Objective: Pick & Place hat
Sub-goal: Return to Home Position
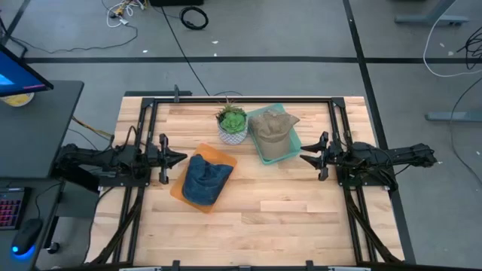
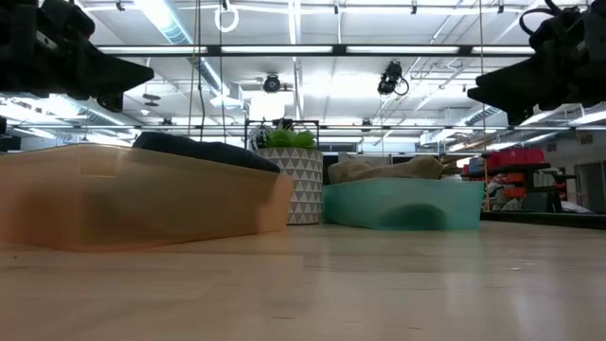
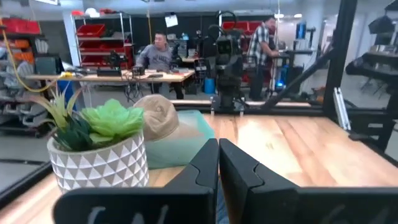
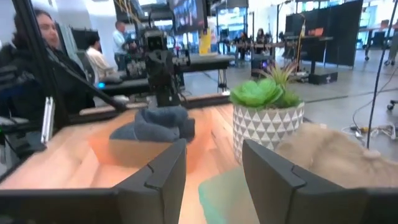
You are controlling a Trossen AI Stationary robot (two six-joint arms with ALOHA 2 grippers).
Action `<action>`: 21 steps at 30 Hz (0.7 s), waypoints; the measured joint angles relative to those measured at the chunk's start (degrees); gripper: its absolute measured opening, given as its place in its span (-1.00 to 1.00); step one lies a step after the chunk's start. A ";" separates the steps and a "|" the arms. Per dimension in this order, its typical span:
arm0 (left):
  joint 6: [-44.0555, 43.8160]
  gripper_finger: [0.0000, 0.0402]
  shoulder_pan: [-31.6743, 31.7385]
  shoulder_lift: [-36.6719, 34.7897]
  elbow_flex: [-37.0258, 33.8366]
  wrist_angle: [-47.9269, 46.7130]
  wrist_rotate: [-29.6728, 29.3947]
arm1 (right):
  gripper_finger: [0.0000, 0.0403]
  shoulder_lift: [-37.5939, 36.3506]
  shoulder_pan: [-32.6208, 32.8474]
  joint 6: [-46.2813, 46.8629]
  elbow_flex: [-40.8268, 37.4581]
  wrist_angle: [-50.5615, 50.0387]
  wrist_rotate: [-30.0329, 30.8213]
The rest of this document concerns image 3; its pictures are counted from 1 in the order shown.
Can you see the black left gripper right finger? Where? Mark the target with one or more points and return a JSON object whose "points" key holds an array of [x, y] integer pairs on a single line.
{"points": [[280, 202]]}

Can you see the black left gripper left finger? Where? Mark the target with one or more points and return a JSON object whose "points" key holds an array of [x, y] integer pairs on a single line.
{"points": [[174, 202]]}

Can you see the beige cotton baseball cap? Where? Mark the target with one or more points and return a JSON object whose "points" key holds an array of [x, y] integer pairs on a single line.
{"points": [[158, 116]]}

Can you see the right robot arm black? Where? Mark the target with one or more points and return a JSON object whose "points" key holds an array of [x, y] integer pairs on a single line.
{"points": [[228, 81]]}

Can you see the white hard hat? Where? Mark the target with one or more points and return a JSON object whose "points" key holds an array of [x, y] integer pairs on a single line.
{"points": [[92, 12]]}

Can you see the standing person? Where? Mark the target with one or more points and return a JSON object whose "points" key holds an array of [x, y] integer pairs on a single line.
{"points": [[259, 53]]}

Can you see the blue plastic bucket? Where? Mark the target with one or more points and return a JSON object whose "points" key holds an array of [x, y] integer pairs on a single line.
{"points": [[209, 86]]}

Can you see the teal translucent plastic bin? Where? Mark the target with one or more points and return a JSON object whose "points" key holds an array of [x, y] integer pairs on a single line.
{"points": [[177, 149]]}

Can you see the white paper sign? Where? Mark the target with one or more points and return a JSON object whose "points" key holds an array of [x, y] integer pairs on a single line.
{"points": [[171, 20]]}

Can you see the seated person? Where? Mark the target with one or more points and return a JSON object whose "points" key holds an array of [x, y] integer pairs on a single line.
{"points": [[157, 56]]}

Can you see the white geometric plant pot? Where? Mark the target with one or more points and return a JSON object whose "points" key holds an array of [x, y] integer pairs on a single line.
{"points": [[99, 168]]}

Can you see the light green artificial succulent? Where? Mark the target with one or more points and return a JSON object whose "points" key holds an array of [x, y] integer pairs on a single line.
{"points": [[113, 121]]}

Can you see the metal shelf rack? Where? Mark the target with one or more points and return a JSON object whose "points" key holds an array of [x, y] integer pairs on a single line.
{"points": [[124, 40]]}

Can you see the black device on desk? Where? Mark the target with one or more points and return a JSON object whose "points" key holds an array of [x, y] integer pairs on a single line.
{"points": [[109, 72]]}

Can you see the long wooden work desk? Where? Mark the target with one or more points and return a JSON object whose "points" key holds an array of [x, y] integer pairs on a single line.
{"points": [[109, 77]]}

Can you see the dark green spiky plant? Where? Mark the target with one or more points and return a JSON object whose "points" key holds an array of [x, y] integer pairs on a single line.
{"points": [[66, 130]]}

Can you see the red plastic storage bin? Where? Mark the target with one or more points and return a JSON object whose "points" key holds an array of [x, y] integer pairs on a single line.
{"points": [[90, 30]]}

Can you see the black equipment table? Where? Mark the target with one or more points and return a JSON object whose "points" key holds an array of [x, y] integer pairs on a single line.
{"points": [[373, 65]]}

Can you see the grey equipment box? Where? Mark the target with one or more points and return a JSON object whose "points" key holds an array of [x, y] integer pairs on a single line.
{"points": [[48, 64]]}

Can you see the orange storage bin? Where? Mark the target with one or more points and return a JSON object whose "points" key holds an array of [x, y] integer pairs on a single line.
{"points": [[23, 56]]}

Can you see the large red storage bin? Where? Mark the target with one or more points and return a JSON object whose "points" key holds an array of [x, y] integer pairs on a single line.
{"points": [[20, 25]]}

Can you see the black diagonal frame brace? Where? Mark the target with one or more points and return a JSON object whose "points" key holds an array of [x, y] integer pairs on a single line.
{"points": [[295, 81]]}

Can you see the black table edge rail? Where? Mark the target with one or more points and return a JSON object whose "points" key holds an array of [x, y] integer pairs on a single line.
{"points": [[280, 109]]}

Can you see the silver metal bracket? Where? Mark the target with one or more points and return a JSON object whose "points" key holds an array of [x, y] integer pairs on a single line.
{"points": [[341, 107]]}

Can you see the black vertical frame post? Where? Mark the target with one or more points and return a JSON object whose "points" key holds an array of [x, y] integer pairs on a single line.
{"points": [[340, 56]]}

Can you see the black side frame rail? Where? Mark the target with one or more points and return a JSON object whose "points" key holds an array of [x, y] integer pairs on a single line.
{"points": [[21, 185]]}

